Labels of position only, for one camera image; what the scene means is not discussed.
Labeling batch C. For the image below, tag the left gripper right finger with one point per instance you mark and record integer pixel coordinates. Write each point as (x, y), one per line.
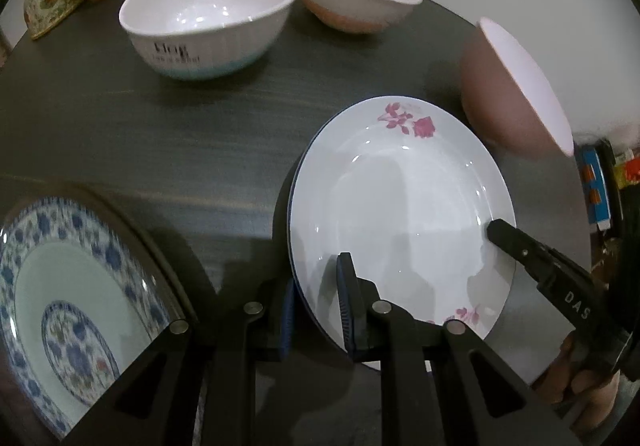
(440, 384)

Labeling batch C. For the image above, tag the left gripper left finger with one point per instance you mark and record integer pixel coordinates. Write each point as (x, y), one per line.
(198, 374)

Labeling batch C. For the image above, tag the large blue floral plate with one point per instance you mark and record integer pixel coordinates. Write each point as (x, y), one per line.
(81, 298)

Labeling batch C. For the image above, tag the white plate pink roses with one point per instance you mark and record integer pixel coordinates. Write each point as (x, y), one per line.
(407, 190)

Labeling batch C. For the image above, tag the white bowl black lettering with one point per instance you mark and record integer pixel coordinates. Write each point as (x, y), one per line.
(202, 39)

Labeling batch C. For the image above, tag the person right hand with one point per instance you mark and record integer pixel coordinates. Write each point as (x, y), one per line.
(566, 379)

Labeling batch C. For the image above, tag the blue box on shelf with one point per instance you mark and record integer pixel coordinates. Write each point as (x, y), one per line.
(594, 189)

